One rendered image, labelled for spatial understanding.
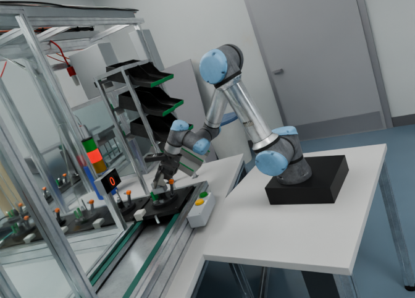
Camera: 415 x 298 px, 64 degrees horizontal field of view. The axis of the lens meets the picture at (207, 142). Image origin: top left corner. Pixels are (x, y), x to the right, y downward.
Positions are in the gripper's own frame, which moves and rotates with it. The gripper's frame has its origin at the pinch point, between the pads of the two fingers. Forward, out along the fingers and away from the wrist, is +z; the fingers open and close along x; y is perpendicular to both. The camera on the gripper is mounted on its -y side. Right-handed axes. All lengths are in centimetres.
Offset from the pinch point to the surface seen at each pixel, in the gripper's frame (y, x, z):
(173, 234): 20.2, -31.6, -2.6
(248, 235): 48, -26, -13
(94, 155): -24.7, -20.8, -14.0
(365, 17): 99, 285, -118
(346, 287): 78, -48, -27
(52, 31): -119, 71, -29
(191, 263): 31.6, -38.0, 0.8
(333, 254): 71, -44, -33
